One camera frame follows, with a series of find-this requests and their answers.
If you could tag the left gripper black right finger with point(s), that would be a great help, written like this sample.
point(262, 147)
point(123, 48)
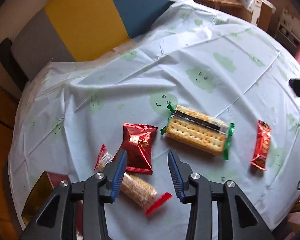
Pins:
point(180, 173)

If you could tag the white green-patterned tablecloth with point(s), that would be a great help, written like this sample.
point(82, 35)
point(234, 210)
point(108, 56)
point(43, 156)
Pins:
point(193, 56)

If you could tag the shiny red foil snack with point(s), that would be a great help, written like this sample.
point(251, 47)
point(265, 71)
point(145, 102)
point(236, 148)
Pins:
point(137, 142)

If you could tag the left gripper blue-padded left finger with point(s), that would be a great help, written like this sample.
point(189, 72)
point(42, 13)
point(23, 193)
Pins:
point(118, 168)

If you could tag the grey yellow blue chair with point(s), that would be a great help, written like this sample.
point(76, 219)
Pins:
point(81, 30)

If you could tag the cracker pack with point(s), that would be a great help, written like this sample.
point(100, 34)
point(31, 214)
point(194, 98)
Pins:
point(199, 130)

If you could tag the gold tin box, maroon sides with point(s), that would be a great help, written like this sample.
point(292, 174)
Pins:
point(39, 194)

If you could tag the wooden side shelf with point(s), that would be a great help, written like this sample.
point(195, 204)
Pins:
point(259, 16)

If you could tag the grain bar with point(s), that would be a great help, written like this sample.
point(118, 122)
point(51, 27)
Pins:
point(140, 191)

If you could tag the small red patterned snack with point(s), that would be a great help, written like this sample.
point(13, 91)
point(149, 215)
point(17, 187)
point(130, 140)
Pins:
point(262, 145)

